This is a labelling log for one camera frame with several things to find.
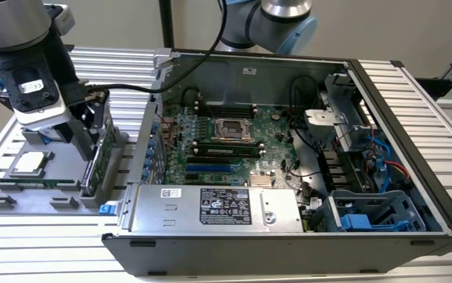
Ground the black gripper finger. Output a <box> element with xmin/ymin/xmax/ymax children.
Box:
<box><xmin>82</xmin><ymin>90</ymin><xmax>113</xmax><ymax>139</ymax></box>
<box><xmin>58</xmin><ymin>122</ymin><xmax>74</xmax><ymax>144</ymax></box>

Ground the green graphics card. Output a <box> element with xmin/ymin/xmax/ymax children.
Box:
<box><xmin>81</xmin><ymin>116</ymin><xmax>123</xmax><ymax>197</ymax></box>

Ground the silver CPU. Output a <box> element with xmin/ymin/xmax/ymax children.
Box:
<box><xmin>13</xmin><ymin>151</ymin><xmax>55</xmax><ymax>174</ymax></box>

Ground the rear port block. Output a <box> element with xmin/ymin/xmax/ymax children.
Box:
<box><xmin>161</xmin><ymin>116</ymin><xmax>177</xmax><ymax>140</ymax></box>

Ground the green RAM stick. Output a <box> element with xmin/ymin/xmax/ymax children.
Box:
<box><xmin>0</xmin><ymin>177</ymin><xmax>82</xmax><ymax>190</ymax></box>

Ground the grey parts rack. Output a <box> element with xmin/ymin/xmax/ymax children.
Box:
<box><xmin>0</xmin><ymin>117</ymin><xmax>141</xmax><ymax>218</ymax></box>

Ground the blue case latch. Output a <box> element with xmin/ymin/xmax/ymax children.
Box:
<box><xmin>98</xmin><ymin>201</ymin><xmax>118</xmax><ymax>218</ymax></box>

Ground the long black expansion slot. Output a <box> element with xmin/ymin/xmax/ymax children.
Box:
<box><xmin>187</xmin><ymin>155</ymin><xmax>235</xmax><ymax>166</ymax></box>

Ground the blue expansion slot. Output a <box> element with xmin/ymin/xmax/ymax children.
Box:
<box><xmin>186</xmin><ymin>164</ymin><xmax>234</xmax><ymax>175</ymax></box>

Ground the CPU socket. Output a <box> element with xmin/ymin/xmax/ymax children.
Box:
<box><xmin>211</xmin><ymin>117</ymin><xmax>254</xmax><ymax>142</ymax></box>

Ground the RAM stick with white label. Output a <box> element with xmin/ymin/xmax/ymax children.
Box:
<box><xmin>195</xmin><ymin>144</ymin><xmax>263</xmax><ymax>157</ymax></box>

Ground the silver power supply unit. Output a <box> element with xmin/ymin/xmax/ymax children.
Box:
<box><xmin>129</xmin><ymin>184</ymin><xmax>306</xmax><ymax>235</ymax></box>

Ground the green motherboard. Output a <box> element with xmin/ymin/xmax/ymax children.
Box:
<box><xmin>158</xmin><ymin>102</ymin><xmax>302</xmax><ymax>190</ymax></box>

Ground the small silver heat sink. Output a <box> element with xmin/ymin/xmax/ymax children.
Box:
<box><xmin>249</xmin><ymin>175</ymin><xmax>278</xmax><ymax>189</ymax></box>

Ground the silver metal drive cage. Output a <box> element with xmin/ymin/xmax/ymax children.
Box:
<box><xmin>302</xmin><ymin>72</ymin><xmax>383</xmax><ymax>154</ymax></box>

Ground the open grey PC case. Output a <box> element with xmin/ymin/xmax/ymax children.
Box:
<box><xmin>101</xmin><ymin>48</ymin><xmax>452</xmax><ymax>278</ymax></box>

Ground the black plastic fan shroud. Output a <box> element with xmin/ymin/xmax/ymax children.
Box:
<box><xmin>317</xmin><ymin>149</ymin><xmax>371</xmax><ymax>194</ymax></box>

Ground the grey disk bay cage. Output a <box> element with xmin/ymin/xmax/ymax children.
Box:
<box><xmin>310</xmin><ymin>189</ymin><xmax>429</xmax><ymax>234</ymax></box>

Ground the blue disk carrier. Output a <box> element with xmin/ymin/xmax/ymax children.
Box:
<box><xmin>339</xmin><ymin>213</ymin><xmax>423</xmax><ymax>233</ymax></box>

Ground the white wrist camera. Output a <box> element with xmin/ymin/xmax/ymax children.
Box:
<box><xmin>0</xmin><ymin>54</ymin><xmax>73</xmax><ymax>133</ymax></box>

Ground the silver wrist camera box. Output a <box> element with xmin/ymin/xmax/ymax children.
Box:
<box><xmin>49</xmin><ymin>5</ymin><xmax>74</xmax><ymax>34</ymax></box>

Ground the black vertical post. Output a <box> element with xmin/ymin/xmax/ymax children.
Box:
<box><xmin>159</xmin><ymin>0</ymin><xmax>175</xmax><ymax>50</ymax></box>

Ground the blue wire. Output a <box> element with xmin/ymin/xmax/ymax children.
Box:
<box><xmin>366</xmin><ymin>133</ymin><xmax>399</xmax><ymax>195</ymax></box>

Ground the red wire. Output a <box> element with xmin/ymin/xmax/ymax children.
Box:
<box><xmin>385</xmin><ymin>160</ymin><xmax>413</xmax><ymax>180</ymax></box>

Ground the black bracket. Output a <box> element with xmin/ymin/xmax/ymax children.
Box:
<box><xmin>414</xmin><ymin>77</ymin><xmax>452</xmax><ymax>98</ymax></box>

